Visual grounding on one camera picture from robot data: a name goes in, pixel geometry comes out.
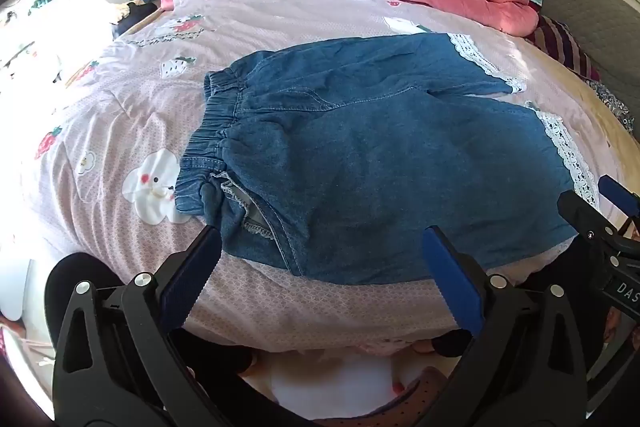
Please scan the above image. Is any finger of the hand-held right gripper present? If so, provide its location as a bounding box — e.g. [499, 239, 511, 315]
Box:
[600, 176, 640, 215]
[557, 191, 628, 248]

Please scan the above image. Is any dark clothes heap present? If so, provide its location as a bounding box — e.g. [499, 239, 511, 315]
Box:
[110, 0, 161, 40]

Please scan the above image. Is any pink strawberry print bedsheet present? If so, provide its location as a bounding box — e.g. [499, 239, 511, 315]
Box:
[20, 0, 626, 353]

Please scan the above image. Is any blue floral pillow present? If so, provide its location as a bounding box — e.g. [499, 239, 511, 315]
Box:
[587, 79, 636, 132]

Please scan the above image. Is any grey padded headboard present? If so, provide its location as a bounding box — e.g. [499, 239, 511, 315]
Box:
[477, 0, 640, 108]

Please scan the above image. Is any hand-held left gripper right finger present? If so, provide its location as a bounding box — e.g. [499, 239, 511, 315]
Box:
[415, 225, 601, 427]

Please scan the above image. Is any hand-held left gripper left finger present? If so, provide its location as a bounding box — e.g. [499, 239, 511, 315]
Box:
[52, 224, 301, 427]

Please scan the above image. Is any blue denim pants lace hem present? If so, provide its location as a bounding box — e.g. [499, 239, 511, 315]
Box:
[175, 32, 601, 285]

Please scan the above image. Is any brown perforated slipper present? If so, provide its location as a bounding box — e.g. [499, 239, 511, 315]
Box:
[390, 367, 451, 423]

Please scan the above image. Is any striped purple pillow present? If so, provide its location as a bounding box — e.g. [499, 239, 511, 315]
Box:
[525, 14, 601, 82]

